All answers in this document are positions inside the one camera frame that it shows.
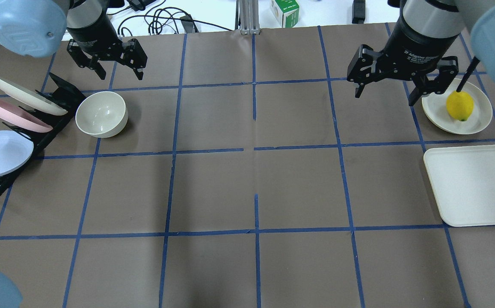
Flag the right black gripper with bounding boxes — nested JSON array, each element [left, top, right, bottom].
[[347, 17, 459, 107]]

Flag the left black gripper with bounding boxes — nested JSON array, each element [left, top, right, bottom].
[[67, 0, 148, 80]]

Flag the cream ceramic bowl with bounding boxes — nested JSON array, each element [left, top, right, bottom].
[[75, 91, 128, 138]]

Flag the yellow lemon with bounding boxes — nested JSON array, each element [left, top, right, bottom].
[[445, 90, 474, 121]]

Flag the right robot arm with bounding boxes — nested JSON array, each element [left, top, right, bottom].
[[347, 0, 495, 106]]

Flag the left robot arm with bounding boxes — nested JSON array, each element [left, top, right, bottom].
[[0, 0, 148, 80]]

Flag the cream round plate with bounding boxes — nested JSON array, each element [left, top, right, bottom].
[[421, 78, 492, 135]]

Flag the black dish rack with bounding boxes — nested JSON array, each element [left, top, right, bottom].
[[0, 74, 86, 197]]

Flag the black power adapter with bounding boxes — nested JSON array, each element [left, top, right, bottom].
[[351, 0, 366, 24]]

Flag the cream plate in rack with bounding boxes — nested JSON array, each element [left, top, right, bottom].
[[0, 78, 68, 116]]

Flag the pink plate in rack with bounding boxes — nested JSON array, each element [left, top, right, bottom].
[[0, 99, 53, 133]]

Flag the white rectangular tray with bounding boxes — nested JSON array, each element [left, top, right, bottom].
[[423, 145, 495, 227]]

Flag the green white box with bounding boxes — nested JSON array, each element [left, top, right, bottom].
[[270, 0, 300, 29]]

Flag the black cables on desk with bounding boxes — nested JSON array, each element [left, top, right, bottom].
[[107, 0, 233, 37]]

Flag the aluminium frame post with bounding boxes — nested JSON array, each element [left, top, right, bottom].
[[235, 0, 260, 35]]

